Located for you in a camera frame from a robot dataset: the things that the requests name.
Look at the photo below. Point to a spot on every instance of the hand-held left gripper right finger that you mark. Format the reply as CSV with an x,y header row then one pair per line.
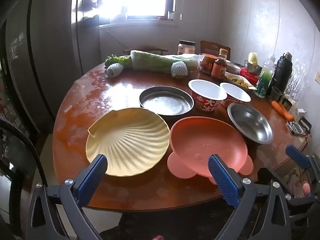
x,y
222,177

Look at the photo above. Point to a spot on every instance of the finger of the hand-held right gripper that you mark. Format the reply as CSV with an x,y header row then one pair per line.
x,y
297,156
300,200

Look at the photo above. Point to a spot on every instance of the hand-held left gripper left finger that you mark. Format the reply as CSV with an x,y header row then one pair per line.
x,y
92,177

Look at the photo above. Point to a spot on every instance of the pink bear-shaped plate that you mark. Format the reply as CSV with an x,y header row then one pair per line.
x,y
200,142

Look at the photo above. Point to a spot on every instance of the yellow shell-shaped plate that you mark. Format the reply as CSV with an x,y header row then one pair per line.
x,y
127,140

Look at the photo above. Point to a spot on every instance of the red paper bowl white inside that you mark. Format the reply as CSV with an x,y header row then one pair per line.
x,y
207,90
235,92

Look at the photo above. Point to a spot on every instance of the round steel pan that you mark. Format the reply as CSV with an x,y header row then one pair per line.
x,y
165,102

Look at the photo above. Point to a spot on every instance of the black flat device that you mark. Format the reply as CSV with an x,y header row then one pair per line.
x,y
297,127

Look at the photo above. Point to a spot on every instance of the carrot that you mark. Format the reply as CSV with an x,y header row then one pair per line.
x,y
282,110

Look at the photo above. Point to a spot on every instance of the small metal cup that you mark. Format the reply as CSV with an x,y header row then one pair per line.
x,y
287,104

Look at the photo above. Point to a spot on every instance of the glass cup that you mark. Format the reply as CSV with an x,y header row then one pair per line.
x,y
275,93

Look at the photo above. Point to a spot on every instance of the clear plastic bag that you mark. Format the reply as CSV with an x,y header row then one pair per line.
x,y
298,80

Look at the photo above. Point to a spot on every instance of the green dish soap bottle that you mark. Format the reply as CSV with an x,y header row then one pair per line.
x,y
263,82

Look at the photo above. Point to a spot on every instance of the black thermos flask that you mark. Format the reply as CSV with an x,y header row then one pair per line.
x,y
281,72

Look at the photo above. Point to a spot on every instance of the red box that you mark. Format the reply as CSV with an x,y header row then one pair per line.
x,y
250,77

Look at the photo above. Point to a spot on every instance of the white dish with food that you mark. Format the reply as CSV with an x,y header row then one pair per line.
x,y
240,82

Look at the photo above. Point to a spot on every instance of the steel mixing bowl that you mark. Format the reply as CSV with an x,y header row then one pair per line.
x,y
253,68

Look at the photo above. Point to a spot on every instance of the brown sauce bottle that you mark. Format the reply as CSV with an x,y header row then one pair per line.
x,y
219,70

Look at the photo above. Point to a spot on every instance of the yellow capped bottle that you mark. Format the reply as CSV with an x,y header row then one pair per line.
x,y
253,58

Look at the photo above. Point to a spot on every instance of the small dark bowl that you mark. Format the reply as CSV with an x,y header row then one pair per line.
x,y
233,67

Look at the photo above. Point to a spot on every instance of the fruit in white foam net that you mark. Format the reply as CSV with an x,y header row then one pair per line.
x,y
178,68
114,70

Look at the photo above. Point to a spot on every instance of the red sauce jar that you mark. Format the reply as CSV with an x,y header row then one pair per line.
x,y
207,65

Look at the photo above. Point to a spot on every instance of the green leaf lettuce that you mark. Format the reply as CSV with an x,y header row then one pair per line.
x,y
117,60

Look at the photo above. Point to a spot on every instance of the grey refrigerator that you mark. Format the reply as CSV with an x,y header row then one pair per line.
x,y
45,55

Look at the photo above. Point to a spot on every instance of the wrapped celery bunch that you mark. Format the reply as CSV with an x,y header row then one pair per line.
x,y
155,61

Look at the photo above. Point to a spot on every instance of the clear jar with black lid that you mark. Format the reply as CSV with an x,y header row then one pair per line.
x,y
186,48

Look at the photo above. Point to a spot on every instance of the wooden chair with curved back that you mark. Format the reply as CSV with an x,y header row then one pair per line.
x,y
145,47

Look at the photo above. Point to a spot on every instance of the wall socket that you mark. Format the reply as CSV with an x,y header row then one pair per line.
x,y
318,77

